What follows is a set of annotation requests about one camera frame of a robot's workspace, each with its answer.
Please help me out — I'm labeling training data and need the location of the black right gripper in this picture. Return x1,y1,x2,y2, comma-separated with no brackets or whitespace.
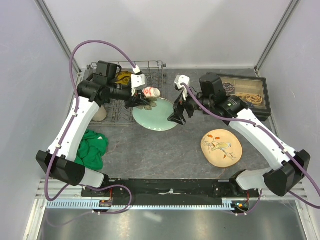
167,84,214,126

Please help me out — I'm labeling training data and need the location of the green flower plate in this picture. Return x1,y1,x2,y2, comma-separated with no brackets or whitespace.
132,97,177,132

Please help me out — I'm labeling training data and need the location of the cream bird plate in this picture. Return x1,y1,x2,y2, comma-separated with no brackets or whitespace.
200,129,243,168

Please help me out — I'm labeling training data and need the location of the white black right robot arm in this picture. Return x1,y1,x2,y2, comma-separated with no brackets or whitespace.
133,73,311,197

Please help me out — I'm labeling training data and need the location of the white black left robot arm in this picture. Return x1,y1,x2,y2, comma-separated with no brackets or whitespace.
36,61,150,197

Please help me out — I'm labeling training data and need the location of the white orange patterned bowl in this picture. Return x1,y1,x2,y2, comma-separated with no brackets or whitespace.
142,86,161,98

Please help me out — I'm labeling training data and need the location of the yellow patterned plate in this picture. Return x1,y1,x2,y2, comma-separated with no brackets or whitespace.
115,71,132,87

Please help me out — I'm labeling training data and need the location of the beige cup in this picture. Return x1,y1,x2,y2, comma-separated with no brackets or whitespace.
92,105,107,122

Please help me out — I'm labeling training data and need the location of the green cloth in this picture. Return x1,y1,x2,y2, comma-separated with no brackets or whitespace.
74,129,109,171

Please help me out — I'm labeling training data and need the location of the black glass-lid display box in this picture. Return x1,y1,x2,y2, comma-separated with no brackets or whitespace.
217,73,272,122

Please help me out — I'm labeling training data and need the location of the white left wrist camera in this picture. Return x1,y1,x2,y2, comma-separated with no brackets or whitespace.
131,65,147,96

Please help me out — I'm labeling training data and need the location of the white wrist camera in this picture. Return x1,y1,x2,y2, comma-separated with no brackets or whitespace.
174,75,190,101
131,65,147,96

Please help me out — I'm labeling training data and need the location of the grey wire dish rack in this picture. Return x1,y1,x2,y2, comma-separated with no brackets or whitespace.
89,60,167,127

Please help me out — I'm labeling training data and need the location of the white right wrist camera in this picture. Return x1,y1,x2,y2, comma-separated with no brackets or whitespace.
174,75,190,101

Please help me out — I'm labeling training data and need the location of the slotted cable duct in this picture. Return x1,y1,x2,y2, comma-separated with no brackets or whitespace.
46,199,239,211

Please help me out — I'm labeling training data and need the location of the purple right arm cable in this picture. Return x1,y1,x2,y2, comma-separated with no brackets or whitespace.
183,83,320,217

